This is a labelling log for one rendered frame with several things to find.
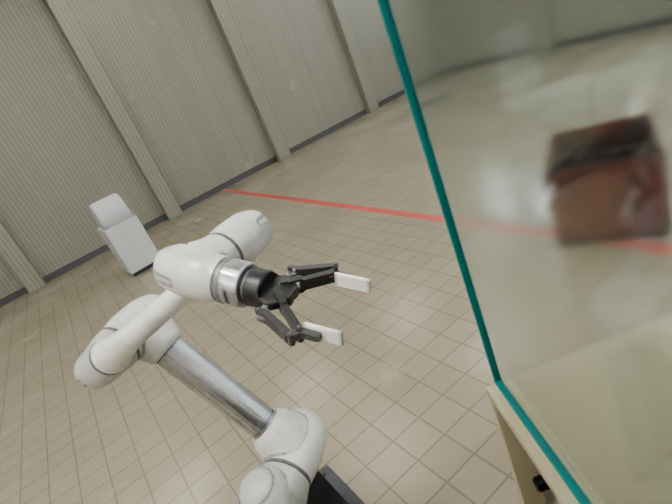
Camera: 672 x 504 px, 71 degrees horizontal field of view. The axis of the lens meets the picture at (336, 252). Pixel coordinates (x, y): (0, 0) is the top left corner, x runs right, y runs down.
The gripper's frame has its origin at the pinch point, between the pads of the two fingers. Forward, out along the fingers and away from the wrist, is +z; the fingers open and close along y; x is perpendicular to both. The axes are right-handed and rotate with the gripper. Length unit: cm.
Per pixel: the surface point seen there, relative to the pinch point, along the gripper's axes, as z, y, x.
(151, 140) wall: -680, -614, -305
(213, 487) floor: -112, -38, -212
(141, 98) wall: -697, -638, -231
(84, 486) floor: -215, -19, -249
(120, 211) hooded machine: -511, -354, -285
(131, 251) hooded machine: -493, -332, -338
